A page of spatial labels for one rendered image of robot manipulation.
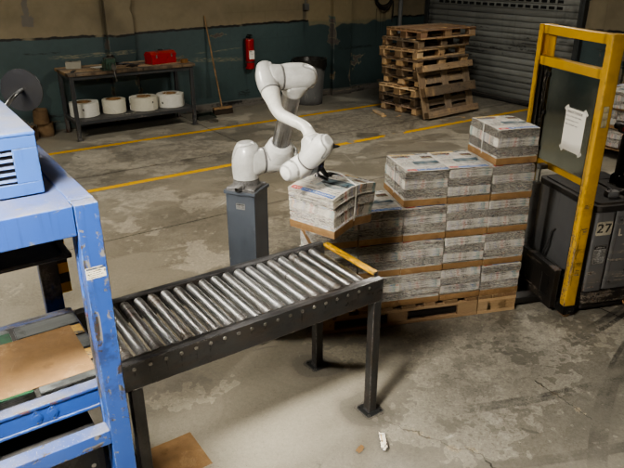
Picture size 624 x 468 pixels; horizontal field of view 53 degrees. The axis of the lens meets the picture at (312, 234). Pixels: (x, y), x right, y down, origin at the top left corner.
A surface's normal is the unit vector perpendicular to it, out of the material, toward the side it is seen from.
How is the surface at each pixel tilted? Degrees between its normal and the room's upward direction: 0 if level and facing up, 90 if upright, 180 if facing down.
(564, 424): 0
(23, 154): 90
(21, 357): 0
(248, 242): 90
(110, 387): 90
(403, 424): 0
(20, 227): 90
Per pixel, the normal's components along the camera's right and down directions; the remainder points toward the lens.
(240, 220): -0.34, 0.37
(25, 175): 0.56, 0.33
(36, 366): 0.00, -0.92
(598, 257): 0.23, 0.39
